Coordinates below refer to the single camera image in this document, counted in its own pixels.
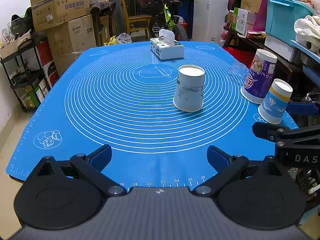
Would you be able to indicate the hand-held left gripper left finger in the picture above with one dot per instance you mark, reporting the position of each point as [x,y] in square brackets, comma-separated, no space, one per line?
[101,157]

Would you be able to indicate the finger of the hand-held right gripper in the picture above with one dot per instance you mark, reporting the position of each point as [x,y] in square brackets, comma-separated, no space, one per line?
[302,108]
[265,130]

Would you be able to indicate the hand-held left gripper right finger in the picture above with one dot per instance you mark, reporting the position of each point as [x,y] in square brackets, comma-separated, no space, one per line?
[217,157]

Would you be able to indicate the white paper cup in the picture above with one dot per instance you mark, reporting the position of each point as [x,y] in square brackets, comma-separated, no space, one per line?
[188,92]

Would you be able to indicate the blue yellow sailboat paper cup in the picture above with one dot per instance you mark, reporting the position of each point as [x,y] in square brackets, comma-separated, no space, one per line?
[273,105]

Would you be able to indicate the purple paper cup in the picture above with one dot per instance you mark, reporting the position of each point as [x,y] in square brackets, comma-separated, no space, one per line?
[257,80]

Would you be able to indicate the clear plastic cup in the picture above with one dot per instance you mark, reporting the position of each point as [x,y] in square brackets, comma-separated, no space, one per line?
[237,72]

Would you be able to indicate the blue silicone baking mat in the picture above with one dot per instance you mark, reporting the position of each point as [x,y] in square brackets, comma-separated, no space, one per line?
[125,130]

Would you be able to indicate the white foam box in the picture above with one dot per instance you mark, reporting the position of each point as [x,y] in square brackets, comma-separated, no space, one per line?
[280,46]

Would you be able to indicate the white cloth bundle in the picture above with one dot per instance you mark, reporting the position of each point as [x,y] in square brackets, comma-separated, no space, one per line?
[308,28]

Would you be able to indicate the teal plastic storage bin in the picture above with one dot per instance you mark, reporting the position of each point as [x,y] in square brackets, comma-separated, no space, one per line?
[285,20]

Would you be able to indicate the red white appliance box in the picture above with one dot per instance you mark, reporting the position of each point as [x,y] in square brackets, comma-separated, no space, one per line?
[48,66]

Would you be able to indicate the white green carton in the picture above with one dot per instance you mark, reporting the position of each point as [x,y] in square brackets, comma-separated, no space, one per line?
[241,21]

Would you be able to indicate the yellow toy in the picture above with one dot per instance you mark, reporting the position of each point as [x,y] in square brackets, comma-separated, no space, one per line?
[111,41]

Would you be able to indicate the white blue tissue box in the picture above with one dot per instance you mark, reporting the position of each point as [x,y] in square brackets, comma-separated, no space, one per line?
[168,51]

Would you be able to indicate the large plain cardboard box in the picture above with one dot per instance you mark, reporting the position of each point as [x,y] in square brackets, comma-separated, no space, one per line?
[72,41]

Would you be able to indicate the crumpled plastic bag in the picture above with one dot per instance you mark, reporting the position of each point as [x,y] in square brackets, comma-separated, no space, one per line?
[124,38]

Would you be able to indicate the black metal shelf rack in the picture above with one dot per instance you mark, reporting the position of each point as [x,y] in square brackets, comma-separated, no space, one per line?
[18,62]

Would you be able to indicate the white chest freezer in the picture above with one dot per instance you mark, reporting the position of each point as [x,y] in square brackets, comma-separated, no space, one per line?
[208,17]

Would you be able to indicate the wooden chair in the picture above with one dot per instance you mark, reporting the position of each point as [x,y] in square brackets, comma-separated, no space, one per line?
[136,20]

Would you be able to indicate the green black bicycle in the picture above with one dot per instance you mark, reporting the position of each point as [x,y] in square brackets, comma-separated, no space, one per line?
[172,22]

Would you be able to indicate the open printed cardboard box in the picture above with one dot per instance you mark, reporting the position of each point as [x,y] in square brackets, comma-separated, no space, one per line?
[58,11]

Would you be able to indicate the black cap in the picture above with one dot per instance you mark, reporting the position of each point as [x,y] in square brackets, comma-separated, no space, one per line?
[20,25]

